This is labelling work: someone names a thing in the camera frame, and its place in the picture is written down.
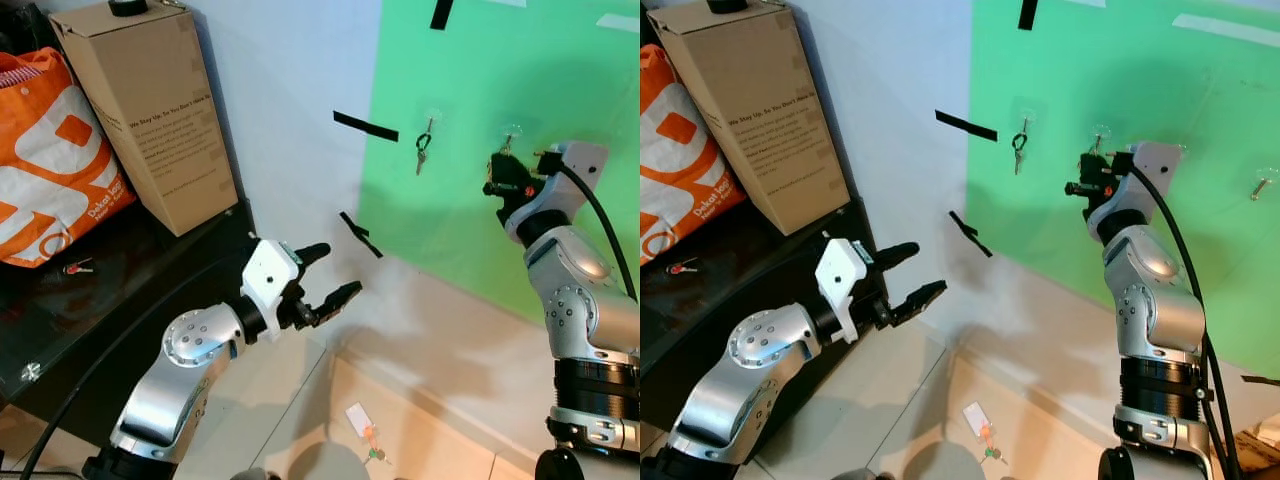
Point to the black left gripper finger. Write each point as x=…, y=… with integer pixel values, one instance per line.
x=313, y=253
x=897, y=252
x=922, y=299
x=338, y=300

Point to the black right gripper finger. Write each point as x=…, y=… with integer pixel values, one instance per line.
x=492, y=188
x=499, y=161
x=1088, y=161
x=1074, y=187

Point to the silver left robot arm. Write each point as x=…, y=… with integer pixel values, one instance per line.
x=190, y=340
x=765, y=345

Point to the crooked black tape strip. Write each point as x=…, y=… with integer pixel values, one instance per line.
x=969, y=234
x=360, y=234

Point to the white card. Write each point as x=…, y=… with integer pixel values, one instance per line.
x=358, y=419
x=975, y=417

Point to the long black tape strip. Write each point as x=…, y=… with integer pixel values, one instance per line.
x=365, y=127
x=966, y=125

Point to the short black tape strip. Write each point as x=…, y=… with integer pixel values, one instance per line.
x=441, y=13
x=1028, y=13

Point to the black glossy table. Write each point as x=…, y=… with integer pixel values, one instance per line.
x=720, y=300
x=100, y=310

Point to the orange and white shopping bag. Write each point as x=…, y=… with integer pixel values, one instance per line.
x=680, y=160
x=55, y=165

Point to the white tape strip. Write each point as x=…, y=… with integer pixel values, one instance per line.
x=620, y=23
x=1225, y=30

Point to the red-headed key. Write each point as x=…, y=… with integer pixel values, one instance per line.
x=78, y=266
x=684, y=266

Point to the tall brown cardboard box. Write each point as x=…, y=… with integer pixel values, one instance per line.
x=770, y=110
x=160, y=110

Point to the silver table bolt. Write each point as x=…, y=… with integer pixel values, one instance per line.
x=30, y=372

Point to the black round object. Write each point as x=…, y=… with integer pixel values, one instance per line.
x=727, y=5
x=128, y=6

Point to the clear plastic wall hook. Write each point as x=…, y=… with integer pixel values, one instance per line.
x=1027, y=110
x=433, y=116
x=1101, y=131
x=511, y=130

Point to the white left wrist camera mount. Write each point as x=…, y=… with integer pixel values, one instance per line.
x=265, y=272
x=840, y=275

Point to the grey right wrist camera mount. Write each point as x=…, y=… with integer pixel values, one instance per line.
x=580, y=160
x=1158, y=160

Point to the green wall sheet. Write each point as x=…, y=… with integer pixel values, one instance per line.
x=1140, y=70
x=500, y=70

